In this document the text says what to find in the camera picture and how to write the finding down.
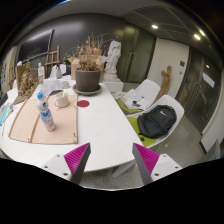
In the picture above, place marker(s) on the black wall screen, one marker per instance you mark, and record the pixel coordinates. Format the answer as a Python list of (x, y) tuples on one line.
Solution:
[(35, 46)]

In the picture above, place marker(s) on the teal printed booklet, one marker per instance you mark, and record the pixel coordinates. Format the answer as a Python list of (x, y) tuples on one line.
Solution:
[(4, 113)]

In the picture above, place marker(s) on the crumpled grey paper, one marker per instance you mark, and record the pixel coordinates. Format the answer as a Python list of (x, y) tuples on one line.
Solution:
[(50, 86)]

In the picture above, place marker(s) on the white shell chair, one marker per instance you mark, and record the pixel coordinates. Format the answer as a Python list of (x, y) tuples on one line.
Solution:
[(149, 88), (176, 106)]

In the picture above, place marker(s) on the flat round red coaster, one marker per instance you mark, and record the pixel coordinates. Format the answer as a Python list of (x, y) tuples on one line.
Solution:
[(83, 103)]

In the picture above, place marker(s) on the wooden easel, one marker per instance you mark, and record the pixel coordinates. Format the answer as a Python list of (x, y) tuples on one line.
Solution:
[(53, 61)]

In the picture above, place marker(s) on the black backpack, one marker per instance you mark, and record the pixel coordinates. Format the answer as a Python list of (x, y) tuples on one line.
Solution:
[(156, 121)]

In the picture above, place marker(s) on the ceiling spot lights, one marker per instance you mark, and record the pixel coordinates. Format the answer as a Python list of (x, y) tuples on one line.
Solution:
[(197, 36)]

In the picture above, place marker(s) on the white ceramic mug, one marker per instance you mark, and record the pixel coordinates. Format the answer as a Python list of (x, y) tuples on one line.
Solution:
[(61, 100)]

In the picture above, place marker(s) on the wooden figure sculpture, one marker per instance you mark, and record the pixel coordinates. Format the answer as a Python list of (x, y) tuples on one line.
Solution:
[(165, 81)]

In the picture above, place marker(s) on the stack of papers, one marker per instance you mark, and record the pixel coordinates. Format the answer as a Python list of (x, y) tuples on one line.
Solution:
[(133, 98)]

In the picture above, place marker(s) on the blue-capped clear water bottle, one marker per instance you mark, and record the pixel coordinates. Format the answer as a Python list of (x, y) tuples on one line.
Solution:
[(46, 115)]

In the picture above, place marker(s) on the brown cardboard box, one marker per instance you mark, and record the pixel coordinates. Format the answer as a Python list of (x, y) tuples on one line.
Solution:
[(74, 68)]

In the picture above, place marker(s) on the grey pot with dried plant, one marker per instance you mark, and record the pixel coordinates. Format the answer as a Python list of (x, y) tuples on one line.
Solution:
[(87, 79)]

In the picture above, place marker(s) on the white plaster statue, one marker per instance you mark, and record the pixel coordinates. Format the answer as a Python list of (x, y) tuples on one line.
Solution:
[(113, 56)]

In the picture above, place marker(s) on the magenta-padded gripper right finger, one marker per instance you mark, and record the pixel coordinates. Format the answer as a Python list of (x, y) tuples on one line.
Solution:
[(148, 160)]

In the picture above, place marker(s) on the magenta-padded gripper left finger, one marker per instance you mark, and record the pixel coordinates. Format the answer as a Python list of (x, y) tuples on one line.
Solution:
[(74, 159)]

